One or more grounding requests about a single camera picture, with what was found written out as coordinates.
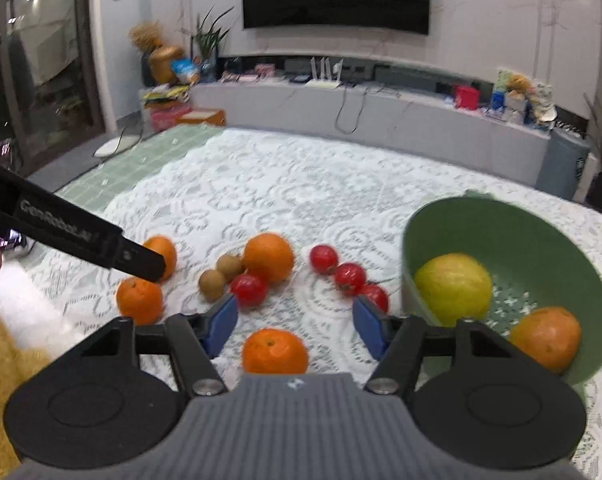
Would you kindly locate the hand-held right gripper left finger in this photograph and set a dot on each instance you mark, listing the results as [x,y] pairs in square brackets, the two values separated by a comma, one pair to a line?
[223,322]

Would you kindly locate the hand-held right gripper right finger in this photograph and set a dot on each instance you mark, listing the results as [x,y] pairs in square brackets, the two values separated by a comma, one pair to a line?
[368,327]

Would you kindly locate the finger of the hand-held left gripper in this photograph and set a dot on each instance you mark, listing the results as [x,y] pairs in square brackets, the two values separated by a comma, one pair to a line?
[143,262]

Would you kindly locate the orange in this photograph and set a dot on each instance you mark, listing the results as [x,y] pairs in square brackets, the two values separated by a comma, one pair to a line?
[275,352]
[140,301]
[268,257]
[165,250]

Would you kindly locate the brown kiwi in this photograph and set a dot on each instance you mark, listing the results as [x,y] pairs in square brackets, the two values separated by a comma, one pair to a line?
[212,284]
[229,266]

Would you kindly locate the green plastic bowl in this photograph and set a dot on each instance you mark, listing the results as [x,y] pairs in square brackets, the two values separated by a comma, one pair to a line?
[546,240]

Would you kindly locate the red tomato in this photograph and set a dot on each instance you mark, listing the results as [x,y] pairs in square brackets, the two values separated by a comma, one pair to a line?
[249,289]
[324,258]
[377,296]
[350,278]

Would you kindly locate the white round device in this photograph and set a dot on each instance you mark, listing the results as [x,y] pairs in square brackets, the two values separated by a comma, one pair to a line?
[107,148]

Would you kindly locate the yellow green citrus fruit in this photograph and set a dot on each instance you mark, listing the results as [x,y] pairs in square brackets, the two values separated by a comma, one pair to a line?
[453,290]

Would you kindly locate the white fluffy cloth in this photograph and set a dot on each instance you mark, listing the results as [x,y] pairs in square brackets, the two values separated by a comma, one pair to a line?
[26,310]

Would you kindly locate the green checked mat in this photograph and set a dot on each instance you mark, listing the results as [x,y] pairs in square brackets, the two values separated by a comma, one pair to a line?
[146,160]

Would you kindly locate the pink box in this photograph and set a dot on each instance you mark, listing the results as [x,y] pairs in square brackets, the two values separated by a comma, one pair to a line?
[168,117]

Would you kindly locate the white lace tablecloth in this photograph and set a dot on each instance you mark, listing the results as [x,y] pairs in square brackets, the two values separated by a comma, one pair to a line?
[281,185]

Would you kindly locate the glass sliding door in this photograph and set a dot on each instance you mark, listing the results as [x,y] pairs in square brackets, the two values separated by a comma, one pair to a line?
[46,60]

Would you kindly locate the orange box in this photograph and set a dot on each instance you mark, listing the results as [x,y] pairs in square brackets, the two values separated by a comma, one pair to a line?
[201,117]

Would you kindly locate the yellow packets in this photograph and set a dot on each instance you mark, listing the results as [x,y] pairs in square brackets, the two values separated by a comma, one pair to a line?
[166,95]

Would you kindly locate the yellow furry plush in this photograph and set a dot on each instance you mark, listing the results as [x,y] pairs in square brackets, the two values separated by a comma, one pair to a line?
[1,385]

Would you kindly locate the red yellow apple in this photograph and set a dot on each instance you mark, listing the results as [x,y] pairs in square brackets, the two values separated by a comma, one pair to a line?
[548,337]

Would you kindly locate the golden vase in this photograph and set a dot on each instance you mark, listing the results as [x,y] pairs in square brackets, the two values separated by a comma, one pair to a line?
[163,65]

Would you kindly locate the blue snack bag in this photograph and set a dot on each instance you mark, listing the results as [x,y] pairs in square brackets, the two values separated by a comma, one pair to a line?
[186,71]

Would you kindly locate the dried grass bunch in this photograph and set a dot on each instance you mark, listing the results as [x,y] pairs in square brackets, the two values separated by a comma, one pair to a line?
[145,35]

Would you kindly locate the grey television cabinet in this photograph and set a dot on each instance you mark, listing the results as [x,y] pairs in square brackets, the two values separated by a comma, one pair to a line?
[381,120]

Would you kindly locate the green potted plant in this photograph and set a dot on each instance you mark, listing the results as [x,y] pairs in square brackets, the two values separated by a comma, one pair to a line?
[207,40]

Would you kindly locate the white router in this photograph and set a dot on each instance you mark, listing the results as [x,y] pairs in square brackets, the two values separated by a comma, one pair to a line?
[326,84]

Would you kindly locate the red box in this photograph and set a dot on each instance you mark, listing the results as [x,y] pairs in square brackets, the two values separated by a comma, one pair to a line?
[467,97]

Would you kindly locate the grey trash bin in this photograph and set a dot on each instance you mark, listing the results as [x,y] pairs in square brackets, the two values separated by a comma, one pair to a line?
[561,165]

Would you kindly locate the brown plush toy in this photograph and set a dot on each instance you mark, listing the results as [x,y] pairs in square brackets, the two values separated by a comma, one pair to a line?
[520,84]

